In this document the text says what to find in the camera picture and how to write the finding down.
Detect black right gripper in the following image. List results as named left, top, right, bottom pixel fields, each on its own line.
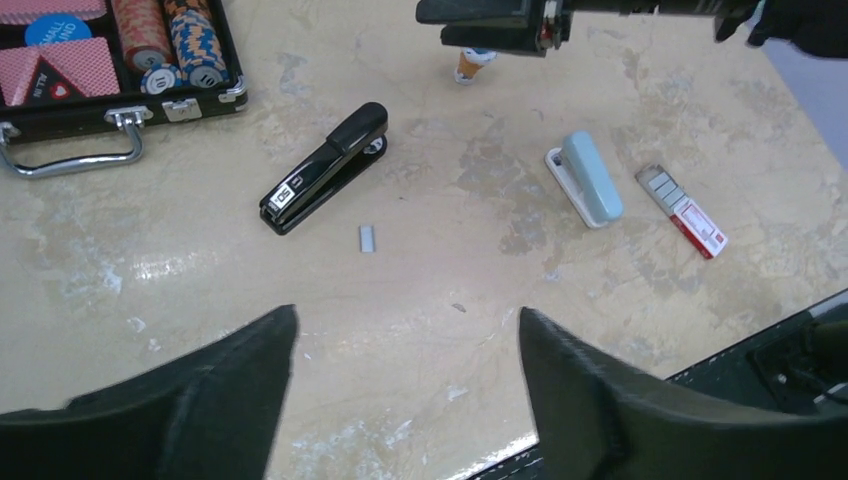
left=415, top=0, right=847, bottom=59

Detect blue dealer button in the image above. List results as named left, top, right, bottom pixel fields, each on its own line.
left=24, top=13, right=92, bottom=46

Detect light blue stapler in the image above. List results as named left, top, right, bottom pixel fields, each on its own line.
left=544, top=130, right=624, bottom=229

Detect black poker chip case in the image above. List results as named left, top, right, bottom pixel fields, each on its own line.
left=1, top=0, right=248, bottom=179

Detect grey staple strip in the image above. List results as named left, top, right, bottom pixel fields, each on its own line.
left=359, top=225, right=376, bottom=253

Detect small cupcake toy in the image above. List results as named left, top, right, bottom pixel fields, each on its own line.
left=454, top=48, right=497, bottom=85

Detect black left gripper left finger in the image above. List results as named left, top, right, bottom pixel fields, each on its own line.
left=1, top=305, right=298, bottom=479

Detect pink playing card deck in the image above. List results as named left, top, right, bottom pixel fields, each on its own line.
left=1, top=37, right=121, bottom=107

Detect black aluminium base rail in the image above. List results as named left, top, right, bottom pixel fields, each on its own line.
left=476, top=293, right=847, bottom=479

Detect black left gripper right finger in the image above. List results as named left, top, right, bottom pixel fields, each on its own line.
left=518, top=307, right=847, bottom=479

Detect black stapler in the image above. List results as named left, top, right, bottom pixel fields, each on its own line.
left=259, top=102, right=388, bottom=235

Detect red white staple box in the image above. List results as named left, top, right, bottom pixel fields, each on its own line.
left=635, top=165, right=728, bottom=259

